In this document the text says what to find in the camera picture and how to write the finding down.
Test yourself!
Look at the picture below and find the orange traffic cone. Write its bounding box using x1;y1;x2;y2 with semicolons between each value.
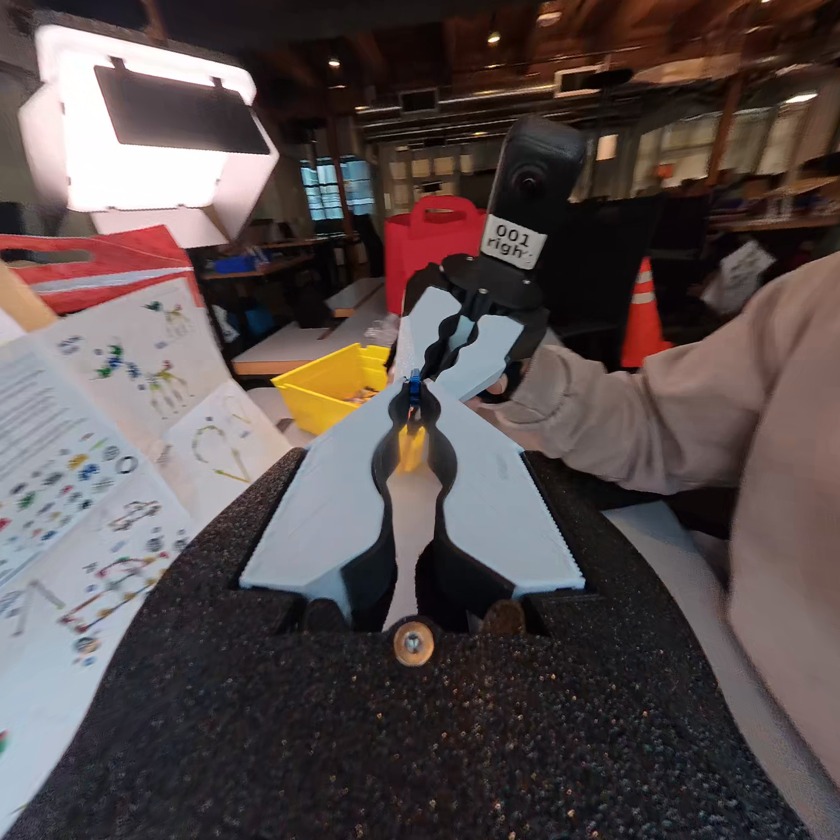
619;255;674;372

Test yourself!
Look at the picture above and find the white folded instruction booklet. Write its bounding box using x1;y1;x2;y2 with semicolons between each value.
0;277;298;817

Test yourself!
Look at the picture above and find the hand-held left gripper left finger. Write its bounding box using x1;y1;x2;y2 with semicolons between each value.
238;385;405;620

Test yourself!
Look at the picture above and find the yellow plastic bin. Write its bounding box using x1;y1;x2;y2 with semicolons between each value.
271;343;392;438

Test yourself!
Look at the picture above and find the studio light panel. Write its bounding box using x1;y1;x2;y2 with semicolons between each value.
19;23;280;252

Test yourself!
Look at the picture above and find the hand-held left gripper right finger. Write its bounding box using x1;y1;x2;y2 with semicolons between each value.
423;385;589;618

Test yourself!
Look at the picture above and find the person's right forearm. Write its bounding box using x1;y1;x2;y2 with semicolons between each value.
504;256;840;494

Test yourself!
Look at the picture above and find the person's beige clothing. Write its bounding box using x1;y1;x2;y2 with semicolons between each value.
720;394;840;791

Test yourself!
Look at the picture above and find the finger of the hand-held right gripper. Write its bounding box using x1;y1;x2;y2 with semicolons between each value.
393;285;456;387
432;309;525;403

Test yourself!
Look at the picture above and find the red tote bag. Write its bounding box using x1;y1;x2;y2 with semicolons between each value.
384;196;488;317

